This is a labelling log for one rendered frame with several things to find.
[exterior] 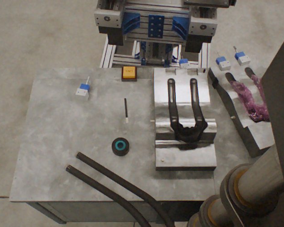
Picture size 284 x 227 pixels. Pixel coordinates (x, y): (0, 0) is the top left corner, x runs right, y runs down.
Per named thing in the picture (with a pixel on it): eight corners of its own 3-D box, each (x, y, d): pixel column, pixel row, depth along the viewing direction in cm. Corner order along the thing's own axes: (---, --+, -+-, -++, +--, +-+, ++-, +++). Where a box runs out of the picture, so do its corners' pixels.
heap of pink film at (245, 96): (225, 82, 149) (229, 73, 142) (258, 73, 151) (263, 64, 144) (249, 127, 137) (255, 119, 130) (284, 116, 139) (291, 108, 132)
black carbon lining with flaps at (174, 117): (166, 80, 148) (167, 68, 140) (198, 80, 148) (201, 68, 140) (169, 145, 131) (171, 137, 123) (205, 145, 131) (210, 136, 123)
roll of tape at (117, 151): (117, 159, 136) (116, 156, 133) (109, 145, 139) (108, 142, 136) (132, 151, 138) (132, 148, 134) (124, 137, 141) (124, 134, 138)
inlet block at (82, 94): (85, 79, 157) (83, 72, 152) (94, 80, 156) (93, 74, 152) (77, 99, 151) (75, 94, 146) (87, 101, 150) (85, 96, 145)
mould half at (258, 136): (207, 72, 159) (212, 59, 149) (252, 61, 162) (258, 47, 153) (251, 158, 136) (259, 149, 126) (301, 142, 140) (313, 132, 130)
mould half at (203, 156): (153, 78, 157) (153, 62, 145) (202, 78, 157) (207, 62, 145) (155, 170, 133) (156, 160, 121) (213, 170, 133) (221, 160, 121)
